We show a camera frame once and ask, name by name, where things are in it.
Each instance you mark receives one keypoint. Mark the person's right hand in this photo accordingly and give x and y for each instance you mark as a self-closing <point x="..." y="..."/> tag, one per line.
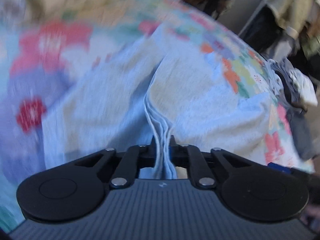
<point x="310" y="216"/>

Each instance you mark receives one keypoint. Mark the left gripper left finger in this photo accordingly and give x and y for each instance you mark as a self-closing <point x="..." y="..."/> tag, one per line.
<point x="130" y="163"/>

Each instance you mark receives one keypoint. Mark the grey cat face t-shirt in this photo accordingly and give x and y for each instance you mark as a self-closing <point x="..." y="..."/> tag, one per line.
<point x="158" y="88"/>

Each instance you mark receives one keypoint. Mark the floral bed sheet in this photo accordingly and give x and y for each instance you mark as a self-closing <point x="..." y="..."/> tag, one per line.
<point x="41" y="62"/>

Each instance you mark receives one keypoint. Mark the cream folded garment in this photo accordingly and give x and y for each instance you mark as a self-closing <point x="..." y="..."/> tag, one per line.
<point x="103" y="12"/>

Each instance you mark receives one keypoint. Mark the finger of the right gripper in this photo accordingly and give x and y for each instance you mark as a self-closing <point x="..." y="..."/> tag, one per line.
<point x="279" y="168"/>

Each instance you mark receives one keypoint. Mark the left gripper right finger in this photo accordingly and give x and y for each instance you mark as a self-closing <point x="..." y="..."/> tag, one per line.
<point x="192" y="159"/>

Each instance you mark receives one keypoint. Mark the white floral folded garment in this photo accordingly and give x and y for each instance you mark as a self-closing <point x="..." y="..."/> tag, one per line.
<point x="305" y="88"/>

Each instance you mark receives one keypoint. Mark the dark grey folded shirt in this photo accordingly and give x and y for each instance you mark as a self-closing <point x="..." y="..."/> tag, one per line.
<point x="301" y="134"/>

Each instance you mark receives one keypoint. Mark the cream fleece jacket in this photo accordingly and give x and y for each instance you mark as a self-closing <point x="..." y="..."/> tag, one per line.
<point x="291" y="16"/>

